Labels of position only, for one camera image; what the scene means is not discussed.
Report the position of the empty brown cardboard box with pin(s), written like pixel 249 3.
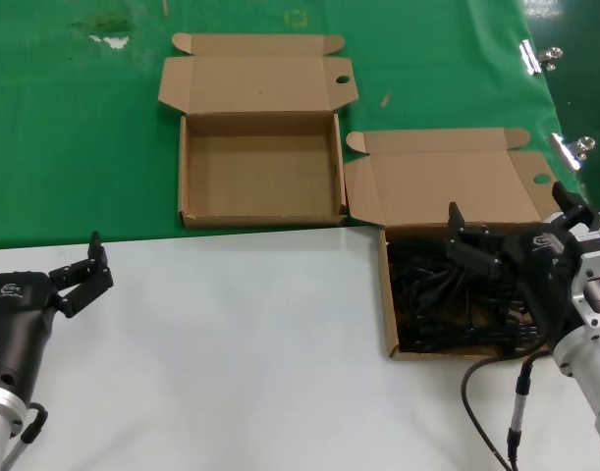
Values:
pixel 260 167

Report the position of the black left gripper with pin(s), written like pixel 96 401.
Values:
pixel 19 319

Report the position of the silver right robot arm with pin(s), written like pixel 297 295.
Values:
pixel 589 373

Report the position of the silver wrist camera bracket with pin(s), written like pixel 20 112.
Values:
pixel 596 275

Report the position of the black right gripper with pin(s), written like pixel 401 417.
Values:
pixel 547 275

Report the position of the green table cloth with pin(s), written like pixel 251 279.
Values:
pixel 73 147

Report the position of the metal binder clip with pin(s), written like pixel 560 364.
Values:
pixel 531 56
pixel 564 149

